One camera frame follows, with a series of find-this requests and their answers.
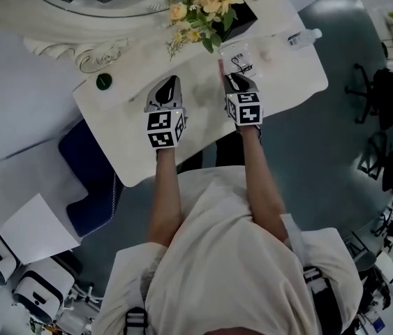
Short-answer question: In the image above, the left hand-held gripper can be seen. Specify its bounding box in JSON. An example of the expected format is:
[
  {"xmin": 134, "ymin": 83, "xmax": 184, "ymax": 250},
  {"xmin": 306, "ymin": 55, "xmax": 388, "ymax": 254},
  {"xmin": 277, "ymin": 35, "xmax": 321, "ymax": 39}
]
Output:
[{"xmin": 143, "ymin": 75, "xmax": 188, "ymax": 150}]

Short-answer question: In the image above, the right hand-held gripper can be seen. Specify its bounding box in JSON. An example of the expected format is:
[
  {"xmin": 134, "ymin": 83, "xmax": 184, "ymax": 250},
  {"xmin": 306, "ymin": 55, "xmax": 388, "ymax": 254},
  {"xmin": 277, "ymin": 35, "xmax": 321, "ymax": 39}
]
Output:
[{"xmin": 223, "ymin": 74, "xmax": 265, "ymax": 128}]

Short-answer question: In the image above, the black eyelash curler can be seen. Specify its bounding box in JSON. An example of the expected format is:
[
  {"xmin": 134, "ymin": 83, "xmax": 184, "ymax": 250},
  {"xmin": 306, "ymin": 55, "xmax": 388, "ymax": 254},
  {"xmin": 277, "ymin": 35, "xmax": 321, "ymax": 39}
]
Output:
[{"xmin": 230, "ymin": 57, "xmax": 255, "ymax": 75}]

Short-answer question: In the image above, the clear packet with black item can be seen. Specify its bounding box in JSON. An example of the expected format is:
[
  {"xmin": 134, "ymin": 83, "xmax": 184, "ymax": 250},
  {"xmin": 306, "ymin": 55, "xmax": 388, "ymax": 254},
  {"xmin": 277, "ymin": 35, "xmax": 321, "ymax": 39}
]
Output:
[{"xmin": 218, "ymin": 42, "xmax": 265, "ymax": 80}]

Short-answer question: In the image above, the dark green round lid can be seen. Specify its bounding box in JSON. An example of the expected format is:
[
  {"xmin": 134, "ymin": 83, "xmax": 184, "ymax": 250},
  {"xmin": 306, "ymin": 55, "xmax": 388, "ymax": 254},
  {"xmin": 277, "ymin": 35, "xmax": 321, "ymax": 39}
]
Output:
[{"xmin": 96, "ymin": 73, "xmax": 113, "ymax": 91}]

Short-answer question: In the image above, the person's left forearm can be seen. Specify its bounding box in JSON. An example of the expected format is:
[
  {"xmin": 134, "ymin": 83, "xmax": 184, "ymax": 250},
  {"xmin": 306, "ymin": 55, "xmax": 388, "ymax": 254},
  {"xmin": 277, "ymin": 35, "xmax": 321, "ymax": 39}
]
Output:
[{"xmin": 147, "ymin": 147, "xmax": 185, "ymax": 247}]

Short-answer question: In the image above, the person's right forearm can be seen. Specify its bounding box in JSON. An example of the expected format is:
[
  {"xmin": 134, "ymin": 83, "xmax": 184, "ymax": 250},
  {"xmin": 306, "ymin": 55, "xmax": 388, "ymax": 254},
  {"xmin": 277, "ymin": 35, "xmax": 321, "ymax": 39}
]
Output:
[{"xmin": 239, "ymin": 124, "xmax": 291, "ymax": 247}]

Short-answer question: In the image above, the white dressing table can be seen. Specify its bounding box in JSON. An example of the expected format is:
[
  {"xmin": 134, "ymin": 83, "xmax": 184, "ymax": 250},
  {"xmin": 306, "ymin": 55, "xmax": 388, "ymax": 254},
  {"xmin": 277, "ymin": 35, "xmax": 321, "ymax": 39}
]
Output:
[{"xmin": 72, "ymin": 0, "xmax": 329, "ymax": 188}]

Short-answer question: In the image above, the person's right leg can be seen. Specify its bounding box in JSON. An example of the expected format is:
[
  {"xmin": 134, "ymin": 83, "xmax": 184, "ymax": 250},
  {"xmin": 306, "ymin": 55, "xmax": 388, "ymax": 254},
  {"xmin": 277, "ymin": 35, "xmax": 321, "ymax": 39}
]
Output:
[{"xmin": 215, "ymin": 134, "xmax": 244, "ymax": 169}]

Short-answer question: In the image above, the person's leg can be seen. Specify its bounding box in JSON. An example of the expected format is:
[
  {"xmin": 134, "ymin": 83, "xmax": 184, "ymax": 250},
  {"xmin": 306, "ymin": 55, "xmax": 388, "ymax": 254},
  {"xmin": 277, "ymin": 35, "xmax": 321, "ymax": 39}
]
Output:
[
  {"xmin": 178, "ymin": 148, "xmax": 214, "ymax": 174},
  {"xmin": 215, "ymin": 134, "xmax": 244, "ymax": 169}
]

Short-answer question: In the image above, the black square vase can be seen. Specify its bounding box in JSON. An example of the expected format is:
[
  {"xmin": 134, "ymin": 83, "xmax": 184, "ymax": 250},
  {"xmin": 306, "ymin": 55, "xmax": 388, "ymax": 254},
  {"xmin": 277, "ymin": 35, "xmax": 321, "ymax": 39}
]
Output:
[{"xmin": 213, "ymin": 0, "xmax": 259, "ymax": 44}]

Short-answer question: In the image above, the person's left leg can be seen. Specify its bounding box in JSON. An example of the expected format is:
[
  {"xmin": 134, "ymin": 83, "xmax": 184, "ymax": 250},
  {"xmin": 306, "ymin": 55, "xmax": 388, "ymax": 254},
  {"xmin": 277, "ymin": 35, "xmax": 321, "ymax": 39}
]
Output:
[{"xmin": 178, "ymin": 148, "xmax": 214, "ymax": 174}]

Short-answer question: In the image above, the clear plastic water bottle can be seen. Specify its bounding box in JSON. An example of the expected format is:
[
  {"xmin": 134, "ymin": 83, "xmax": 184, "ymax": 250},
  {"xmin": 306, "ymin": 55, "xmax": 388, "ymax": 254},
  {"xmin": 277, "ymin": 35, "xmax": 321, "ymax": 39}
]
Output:
[{"xmin": 288, "ymin": 28, "xmax": 323, "ymax": 51}]

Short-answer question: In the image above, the yellow artificial flower bouquet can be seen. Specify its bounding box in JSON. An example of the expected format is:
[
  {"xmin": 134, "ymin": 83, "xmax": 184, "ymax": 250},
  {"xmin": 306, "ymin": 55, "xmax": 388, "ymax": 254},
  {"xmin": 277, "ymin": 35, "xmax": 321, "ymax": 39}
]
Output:
[{"xmin": 147, "ymin": 0, "xmax": 249, "ymax": 61}]

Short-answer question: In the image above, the navy blue upholstered stool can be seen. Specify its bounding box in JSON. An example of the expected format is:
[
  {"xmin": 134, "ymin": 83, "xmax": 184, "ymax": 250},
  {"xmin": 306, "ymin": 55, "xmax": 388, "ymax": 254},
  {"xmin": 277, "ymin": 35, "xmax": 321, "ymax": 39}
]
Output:
[{"xmin": 58, "ymin": 119, "xmax": 127, "ymax": 239}]

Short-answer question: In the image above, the person's white shirt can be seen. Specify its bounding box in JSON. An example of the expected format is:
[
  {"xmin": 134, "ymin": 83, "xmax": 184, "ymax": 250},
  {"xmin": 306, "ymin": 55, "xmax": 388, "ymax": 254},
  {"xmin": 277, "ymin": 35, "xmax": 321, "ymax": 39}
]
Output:
[{"xmin": 96, "ymin": 165, "xmax": 364, "ymax": 335}]

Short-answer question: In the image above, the white storage cabinet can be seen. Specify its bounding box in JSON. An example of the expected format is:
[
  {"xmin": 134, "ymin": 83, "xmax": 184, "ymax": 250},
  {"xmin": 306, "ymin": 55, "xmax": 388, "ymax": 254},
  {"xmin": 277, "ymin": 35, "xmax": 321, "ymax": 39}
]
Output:
[{"xmin": 0, "ymin": 193, "xmax": 81, "ymax": 265}]

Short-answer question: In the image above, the oval mirror ornate white frame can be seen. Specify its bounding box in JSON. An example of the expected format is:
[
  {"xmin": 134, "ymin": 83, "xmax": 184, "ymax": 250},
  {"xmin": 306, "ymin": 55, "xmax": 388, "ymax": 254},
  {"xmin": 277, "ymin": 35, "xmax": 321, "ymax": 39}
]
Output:
[{"xmin": 0, "ymin": 0, "xmax": 290, "ymax": 75}]

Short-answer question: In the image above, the grey harness strap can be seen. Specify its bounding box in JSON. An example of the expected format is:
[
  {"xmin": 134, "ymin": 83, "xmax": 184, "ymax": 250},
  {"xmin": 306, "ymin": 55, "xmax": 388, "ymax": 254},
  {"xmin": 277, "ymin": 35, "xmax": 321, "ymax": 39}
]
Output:
[
  {"xmin": 279, "ymin": 214, "xmax": 342, "ymax": 335},
  {"xmin": 123, "ymin": 306, "xmax": 148, "ymax": 335}
]

